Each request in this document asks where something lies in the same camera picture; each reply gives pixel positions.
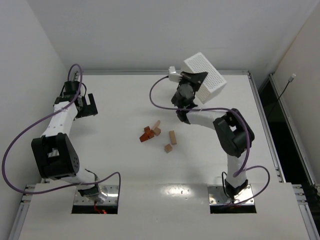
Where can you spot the metal base plate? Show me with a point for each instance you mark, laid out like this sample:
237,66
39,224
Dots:
217,196
108,196

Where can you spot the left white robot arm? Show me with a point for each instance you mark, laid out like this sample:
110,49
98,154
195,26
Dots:
55,156

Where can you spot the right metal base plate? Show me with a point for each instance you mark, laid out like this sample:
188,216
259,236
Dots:
217,196

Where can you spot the long light wood block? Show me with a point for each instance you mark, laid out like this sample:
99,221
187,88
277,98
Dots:
156,125

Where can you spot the short light wood block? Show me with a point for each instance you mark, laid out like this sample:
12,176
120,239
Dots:
157,131

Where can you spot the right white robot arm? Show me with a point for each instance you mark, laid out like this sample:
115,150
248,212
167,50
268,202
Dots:
234,134

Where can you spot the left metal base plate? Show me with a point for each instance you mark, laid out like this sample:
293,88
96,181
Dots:
108,196

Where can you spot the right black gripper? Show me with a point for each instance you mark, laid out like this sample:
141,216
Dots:
194,76

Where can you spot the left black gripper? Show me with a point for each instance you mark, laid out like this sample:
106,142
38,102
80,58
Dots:
86,108

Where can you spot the small light wood cube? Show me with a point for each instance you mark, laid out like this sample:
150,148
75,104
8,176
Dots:
168,148

